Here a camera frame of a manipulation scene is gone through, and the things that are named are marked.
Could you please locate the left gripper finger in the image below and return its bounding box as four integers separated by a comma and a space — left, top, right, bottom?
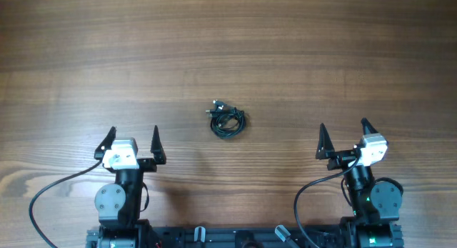
94, 127, 116, 160
150, 125, 166, 164

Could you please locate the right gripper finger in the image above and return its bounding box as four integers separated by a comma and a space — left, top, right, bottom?
316, 123, 336, 160
361, 118, 378, 135

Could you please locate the black USB cable one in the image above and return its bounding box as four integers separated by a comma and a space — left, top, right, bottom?
209, 110, 247, 140

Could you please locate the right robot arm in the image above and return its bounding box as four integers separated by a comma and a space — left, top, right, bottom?
316, 118, 404, 248

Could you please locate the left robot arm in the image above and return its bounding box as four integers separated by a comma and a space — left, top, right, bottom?
86, 127, 166, 248

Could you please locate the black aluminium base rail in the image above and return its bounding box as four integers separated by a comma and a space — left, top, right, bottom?
86, 224, 404, 248

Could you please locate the right camera black cable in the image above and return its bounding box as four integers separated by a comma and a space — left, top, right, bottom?
293, 154, 361, 248

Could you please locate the camera black cable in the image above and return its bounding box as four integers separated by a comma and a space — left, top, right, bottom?
28, 158, 105, 248
293, 154, 361, 248

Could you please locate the left camera black cable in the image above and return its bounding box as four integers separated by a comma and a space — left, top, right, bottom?
28, 158, 105, 248

